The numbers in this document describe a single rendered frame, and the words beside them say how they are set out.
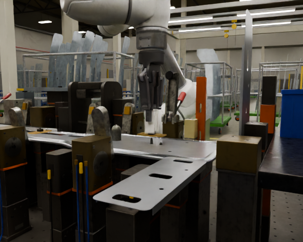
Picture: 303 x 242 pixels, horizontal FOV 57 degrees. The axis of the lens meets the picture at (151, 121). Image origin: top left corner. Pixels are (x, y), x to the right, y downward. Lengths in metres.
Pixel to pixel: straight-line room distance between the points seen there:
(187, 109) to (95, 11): 0.97
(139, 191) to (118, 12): 0.47
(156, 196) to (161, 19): 0.50
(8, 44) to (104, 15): 4.20
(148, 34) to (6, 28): 4.25
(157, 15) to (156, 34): 0.05
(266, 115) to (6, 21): 4.49
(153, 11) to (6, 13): 4.30
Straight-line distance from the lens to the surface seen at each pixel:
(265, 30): 12.35
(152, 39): 0.78
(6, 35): 4.93
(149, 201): 0.43
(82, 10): 0.76
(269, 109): 0.87
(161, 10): 0.80
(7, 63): 4.88
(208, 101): 7.25
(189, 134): 0.90
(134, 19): 0.79
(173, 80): 0.96
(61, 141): 0.93
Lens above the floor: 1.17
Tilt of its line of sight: 7 degrees down
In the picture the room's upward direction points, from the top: straight up
